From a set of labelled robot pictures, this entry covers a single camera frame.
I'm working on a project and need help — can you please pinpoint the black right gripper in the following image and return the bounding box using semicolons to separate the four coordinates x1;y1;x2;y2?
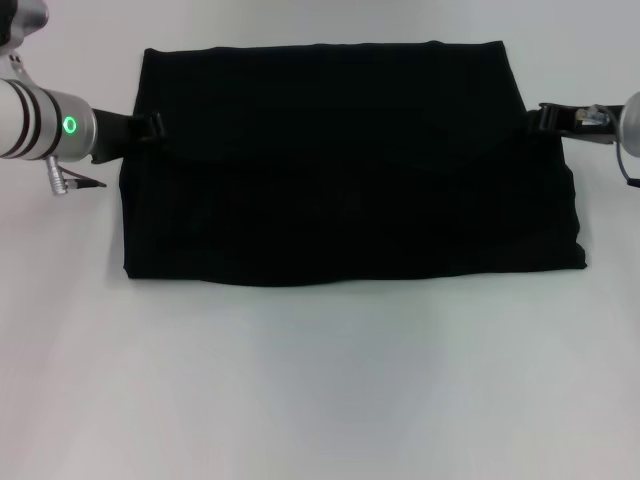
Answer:
537;102;624;147

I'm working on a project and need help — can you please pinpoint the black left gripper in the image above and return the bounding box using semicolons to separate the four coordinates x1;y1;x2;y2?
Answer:
89;108;168;165

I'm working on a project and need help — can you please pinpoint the black t-shirt with FREE print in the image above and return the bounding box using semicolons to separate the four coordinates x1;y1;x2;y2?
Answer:
118;42;587;290

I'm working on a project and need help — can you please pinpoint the clear network plug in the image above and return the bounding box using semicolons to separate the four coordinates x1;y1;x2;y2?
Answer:
574;103;610;127

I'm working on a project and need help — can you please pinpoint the grey right arm cable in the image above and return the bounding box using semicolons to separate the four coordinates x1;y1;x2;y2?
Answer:
616;142;640;189

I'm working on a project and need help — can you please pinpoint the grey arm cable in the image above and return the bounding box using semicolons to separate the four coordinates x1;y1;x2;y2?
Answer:
616;142;640;189
46;154;109;197

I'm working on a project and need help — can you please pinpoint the grey left arm cable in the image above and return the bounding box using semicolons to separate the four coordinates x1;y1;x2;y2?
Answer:
46;154;109;197

